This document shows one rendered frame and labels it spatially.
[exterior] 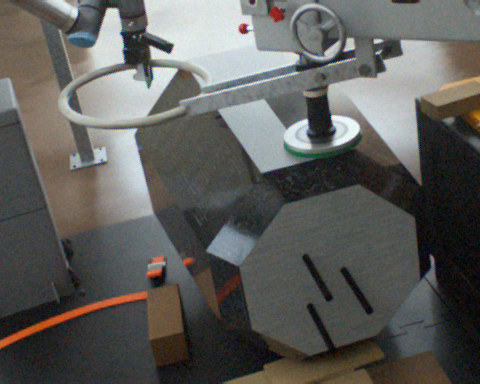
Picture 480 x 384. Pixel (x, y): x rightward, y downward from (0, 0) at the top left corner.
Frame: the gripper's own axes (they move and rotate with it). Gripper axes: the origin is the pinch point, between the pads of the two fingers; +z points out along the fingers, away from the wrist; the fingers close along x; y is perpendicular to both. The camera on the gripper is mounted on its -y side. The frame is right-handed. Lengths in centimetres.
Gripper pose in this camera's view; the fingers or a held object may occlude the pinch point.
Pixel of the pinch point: (151, 82)
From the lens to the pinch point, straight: 278.2
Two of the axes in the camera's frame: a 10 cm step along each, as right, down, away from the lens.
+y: -10.0, 0.8, 0.4
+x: 0.0, 4.6, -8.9
